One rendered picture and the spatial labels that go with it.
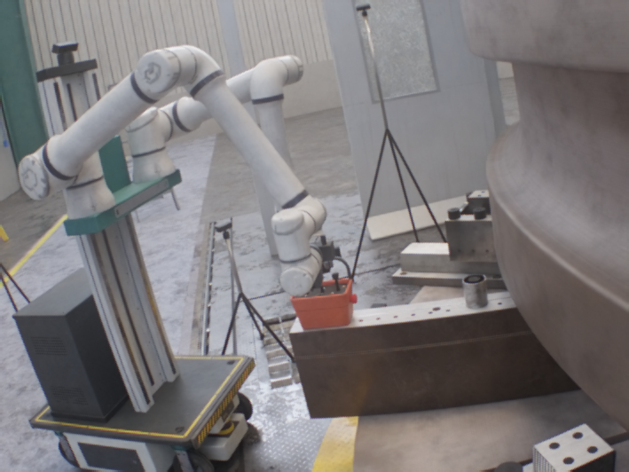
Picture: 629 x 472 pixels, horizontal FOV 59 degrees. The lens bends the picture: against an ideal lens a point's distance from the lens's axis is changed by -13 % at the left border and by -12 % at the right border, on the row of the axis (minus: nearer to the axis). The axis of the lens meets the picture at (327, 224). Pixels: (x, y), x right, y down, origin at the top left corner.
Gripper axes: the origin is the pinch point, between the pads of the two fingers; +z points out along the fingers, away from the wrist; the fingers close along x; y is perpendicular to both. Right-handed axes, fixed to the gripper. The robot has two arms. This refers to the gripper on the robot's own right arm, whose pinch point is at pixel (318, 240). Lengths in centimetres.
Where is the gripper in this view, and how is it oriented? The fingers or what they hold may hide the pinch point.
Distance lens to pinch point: 198.4
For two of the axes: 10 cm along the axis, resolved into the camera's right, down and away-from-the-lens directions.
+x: -9.7, 1.3, 2.2
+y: -1.9, -9.4, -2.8
